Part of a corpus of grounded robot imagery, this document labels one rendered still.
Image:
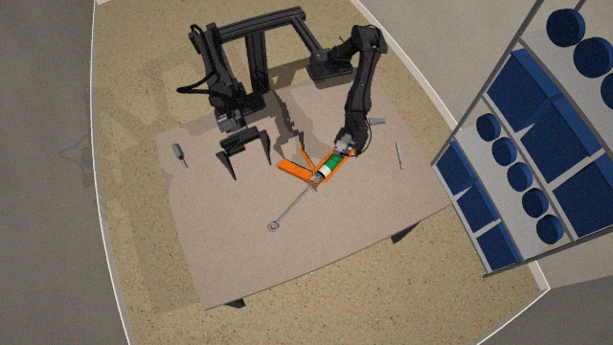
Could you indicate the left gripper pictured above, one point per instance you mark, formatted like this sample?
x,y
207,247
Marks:
x,y
346,141

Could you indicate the green and white sealant cartridge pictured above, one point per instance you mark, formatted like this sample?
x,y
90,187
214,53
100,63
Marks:
x,y
329,165

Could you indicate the grey-handled screwdriver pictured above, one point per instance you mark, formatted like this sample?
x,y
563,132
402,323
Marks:
x,y
178,153

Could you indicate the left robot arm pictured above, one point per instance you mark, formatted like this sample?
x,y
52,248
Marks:
x,y
362,39

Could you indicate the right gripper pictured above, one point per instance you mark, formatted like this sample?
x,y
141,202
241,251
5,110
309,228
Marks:
x,y
236,138

